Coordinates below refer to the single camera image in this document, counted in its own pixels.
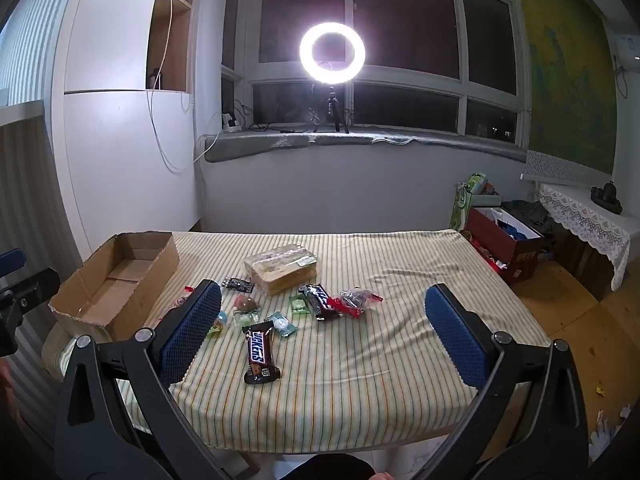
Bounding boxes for green yellow wall poster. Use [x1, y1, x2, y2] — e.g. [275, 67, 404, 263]
[515, 0, 622, 177]

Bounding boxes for side table with lace cloth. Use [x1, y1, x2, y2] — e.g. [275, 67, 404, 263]
[537, 180, 640, 292]

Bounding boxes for brown chocolate bar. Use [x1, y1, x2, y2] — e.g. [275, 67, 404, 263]
[242, 321, 282, 386]
[299, 284, 342, 322]

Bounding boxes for clear red-edged candy packet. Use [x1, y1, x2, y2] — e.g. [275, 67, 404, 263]
[327, 288, 385, 320]

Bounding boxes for teal white candy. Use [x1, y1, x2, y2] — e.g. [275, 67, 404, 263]
[266, 311, 298, 339]

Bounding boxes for dark figurine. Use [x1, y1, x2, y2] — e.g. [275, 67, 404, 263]
[590, 180, 624, 215]

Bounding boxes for white cable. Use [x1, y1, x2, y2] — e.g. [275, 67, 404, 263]
[145, 0, 221, 173]

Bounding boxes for white cabinet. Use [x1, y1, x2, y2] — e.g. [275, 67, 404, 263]
[50, 0, 202, 263]

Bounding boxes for black tripod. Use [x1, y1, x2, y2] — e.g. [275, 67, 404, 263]
[312, 85, 351, 135]

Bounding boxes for ring light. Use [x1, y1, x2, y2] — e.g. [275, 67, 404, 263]
[299, 22, 368, 82]

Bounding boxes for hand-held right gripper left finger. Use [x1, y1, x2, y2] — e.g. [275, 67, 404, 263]
[52, 279, 223, 480]

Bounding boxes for dark cloth heap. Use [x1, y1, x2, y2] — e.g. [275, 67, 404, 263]
[500, 200, 557, 243]

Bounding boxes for green white box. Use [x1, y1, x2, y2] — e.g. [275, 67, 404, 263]
[449, 172, 489, 234]

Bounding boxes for wooden shelf niche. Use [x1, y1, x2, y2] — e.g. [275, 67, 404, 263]
[146, 0, 194, 94]

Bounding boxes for person's dark pants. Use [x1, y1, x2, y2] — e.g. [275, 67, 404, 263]
[287, 452, 396, 480]

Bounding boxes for colourful wrapped candy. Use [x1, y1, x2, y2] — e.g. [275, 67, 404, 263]
[206, 310, 230, 338]

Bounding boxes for red cardboard box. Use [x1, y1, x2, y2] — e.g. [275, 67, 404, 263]
[464, 205, 546, 286]

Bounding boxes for sliced bread in clear bag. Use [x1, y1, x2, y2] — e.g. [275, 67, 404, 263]
[244, 241, 319, 297]

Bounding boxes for large window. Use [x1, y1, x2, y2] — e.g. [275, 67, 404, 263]
[221, 0, 532, 150]

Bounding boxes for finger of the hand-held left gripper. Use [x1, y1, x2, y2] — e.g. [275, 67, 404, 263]
[0, 267, 61, 322]
[0, 248, 27, 277]

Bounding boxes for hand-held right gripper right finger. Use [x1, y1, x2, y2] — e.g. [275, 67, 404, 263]
[424, 282, 590, 480]

